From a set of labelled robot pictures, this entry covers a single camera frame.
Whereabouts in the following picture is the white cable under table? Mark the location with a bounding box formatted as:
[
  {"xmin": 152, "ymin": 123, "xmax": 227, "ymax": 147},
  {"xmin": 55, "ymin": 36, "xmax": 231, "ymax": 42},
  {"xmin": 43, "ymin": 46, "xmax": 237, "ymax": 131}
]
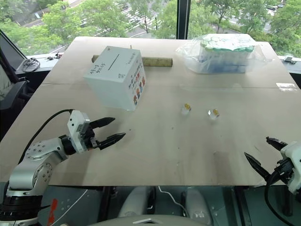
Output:
[{"xmin": 157, "ymin": 186, "xmax": 189, "ymax": 217}]

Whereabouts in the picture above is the clear bag of paper cups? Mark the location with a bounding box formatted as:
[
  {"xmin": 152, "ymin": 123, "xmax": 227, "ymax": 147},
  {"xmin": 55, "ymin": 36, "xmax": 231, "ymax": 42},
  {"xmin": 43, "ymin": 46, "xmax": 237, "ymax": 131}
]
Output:
[{"xmin": 175, "ymin": 33, "xmax": 262, "ymax": 74}]

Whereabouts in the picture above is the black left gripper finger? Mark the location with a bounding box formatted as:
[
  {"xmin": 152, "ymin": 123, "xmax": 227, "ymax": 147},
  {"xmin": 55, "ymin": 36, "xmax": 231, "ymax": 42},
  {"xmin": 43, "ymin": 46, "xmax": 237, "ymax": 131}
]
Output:
[
  {"xmin": 89, "ymin": 117, "xmax": 116, "ymax": 129},
  {"xmin": 96, "ymin": 132, "xmax": 127, "ymax": 151}
]

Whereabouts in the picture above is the black window frame post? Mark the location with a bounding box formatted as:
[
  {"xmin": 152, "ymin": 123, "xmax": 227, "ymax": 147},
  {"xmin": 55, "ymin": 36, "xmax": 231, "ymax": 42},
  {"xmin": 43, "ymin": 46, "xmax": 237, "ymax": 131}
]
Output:
[{"xmin": 176, "ymin": 0, "xmax": 190, "ymax": 40}]

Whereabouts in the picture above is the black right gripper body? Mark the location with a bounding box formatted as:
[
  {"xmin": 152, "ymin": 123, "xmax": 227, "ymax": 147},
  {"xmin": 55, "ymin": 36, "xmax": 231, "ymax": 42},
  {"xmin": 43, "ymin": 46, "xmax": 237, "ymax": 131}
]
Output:
[{"xmin": 275, "ymin": 158, "xmax": 295, "ymax": 186}]

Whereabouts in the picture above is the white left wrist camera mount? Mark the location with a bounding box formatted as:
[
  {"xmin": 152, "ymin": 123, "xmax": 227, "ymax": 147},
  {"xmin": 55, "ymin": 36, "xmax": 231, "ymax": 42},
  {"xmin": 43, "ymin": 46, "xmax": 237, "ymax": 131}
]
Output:
[{"xmin": 66, "ymin": 110, "xmax": 91, "ymax": 153}]

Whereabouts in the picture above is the black cable bundle on sill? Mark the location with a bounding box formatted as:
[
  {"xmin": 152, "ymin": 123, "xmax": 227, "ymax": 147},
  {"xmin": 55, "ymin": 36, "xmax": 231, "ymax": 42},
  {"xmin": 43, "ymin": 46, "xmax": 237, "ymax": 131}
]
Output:
[{"xmin": 22, "ymin": 58, "xmax": 40, "ymax": 72}]

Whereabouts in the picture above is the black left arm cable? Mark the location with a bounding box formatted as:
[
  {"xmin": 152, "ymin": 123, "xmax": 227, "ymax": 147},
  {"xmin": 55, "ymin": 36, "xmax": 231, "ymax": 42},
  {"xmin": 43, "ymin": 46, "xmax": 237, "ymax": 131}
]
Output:
[{"xmin": 18, "ymin": 109, "xmax": 75, "ymax": 165}]

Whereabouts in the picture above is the small dark clip on sill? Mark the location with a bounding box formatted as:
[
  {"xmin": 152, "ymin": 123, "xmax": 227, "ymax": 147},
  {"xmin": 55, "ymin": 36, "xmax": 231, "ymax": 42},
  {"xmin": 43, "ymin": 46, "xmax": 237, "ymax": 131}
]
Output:
[{"xmin": 46, "ymin": 52, "xmax": 62, "ymax": 61}]

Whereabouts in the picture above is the brown cardboard tube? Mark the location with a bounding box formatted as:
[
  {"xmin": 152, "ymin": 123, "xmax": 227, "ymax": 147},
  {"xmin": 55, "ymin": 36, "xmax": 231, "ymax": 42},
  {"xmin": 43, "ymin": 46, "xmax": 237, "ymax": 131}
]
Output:
[{"xmin": 91, "ymin": 55, "xmax": 174, "ymax": 68}]

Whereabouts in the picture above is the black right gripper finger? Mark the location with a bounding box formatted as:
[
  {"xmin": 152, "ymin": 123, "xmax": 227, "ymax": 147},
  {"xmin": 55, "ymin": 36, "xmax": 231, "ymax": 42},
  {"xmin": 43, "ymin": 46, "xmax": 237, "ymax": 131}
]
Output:
[
  {"xmin": 244, "ymin": 152, "xmax": 273, "ymax": 183},
  {"xmin": 266, "ymin": 136, "xmax": 289, "ymax": 155}
]

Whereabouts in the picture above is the black office chair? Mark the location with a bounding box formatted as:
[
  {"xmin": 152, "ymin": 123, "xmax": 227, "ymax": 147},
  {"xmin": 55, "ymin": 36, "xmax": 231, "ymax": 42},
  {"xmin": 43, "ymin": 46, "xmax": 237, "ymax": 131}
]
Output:
[{"xmin": 0, "ymin": 29, "xmax": 32, "ymax": 110}]

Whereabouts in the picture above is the white robot leg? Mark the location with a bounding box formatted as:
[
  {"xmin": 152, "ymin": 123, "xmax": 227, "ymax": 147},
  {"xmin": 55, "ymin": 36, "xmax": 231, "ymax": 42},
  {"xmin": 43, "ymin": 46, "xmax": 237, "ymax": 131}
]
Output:
[
  {"xmin": 117, "ymin": 187, "xmax": 156, "ymax": 218},
  {"xmin": 181, "ymin": 188, "xmax": 212, "ymax": 223}
]

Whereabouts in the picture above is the clear bag with gold item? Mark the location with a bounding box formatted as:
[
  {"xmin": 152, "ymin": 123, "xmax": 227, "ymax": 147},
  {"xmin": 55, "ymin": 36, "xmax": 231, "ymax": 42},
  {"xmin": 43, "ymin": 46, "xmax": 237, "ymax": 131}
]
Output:
[
  {"xmin": 207, "ymin": 108, "xmax": 221, "ymax": 121},
  {"xmin": 180, "ymin": 102, "xmax": 191, "ymax": 117}
]

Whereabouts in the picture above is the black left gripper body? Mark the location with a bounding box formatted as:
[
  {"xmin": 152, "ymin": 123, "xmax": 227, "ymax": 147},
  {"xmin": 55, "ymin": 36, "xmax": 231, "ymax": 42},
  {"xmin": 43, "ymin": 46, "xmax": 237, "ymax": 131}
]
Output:
[{"xmin": 79, "ymin": 122, "xmax": 101, "ymax": 150}]

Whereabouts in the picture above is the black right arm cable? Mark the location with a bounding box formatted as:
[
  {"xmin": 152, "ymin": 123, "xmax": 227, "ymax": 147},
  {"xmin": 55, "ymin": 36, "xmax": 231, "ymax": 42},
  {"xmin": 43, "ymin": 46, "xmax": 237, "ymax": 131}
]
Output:
[{"xmin": 264, "ymin": 162, "xmax": 294, "ymax": 223}]

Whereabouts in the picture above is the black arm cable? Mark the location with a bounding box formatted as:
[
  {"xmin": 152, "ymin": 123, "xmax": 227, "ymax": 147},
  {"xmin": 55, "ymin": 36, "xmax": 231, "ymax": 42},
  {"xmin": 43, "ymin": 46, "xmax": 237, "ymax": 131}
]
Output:
[
  {"xmin": 264, "ymin": 162, "xmax": 294, "ymax": 223},
  {"xmin": 18, "ymin": 109, "xmax": 75, "ymax": 165}
]

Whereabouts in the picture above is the white cardboard box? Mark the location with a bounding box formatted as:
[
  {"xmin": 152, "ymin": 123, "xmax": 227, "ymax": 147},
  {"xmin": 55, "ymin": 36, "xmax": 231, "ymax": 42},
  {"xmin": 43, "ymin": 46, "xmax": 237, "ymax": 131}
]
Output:
[{"xmin": 83, "ymin": 45, "xmax": 147, "ymax": 112}]

